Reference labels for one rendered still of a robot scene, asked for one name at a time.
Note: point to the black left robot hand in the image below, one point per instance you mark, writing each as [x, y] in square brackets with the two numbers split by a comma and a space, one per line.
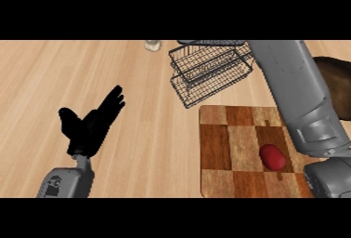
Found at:
[92, 127]

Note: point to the checkered wooden cutting board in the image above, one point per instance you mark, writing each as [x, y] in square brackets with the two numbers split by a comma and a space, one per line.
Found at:
[242, 152]

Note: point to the dark brown rounded object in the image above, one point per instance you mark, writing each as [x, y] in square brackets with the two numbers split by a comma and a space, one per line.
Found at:
[338, 86]

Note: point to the pale cream bottle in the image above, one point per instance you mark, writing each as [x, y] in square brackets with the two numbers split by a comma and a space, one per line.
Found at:
[152, 45]

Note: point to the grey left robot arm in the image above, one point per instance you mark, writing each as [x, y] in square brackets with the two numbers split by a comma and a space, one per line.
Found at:
[68, 181]

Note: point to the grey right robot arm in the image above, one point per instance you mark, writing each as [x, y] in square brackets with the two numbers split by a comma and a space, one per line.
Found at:
[301, 105]

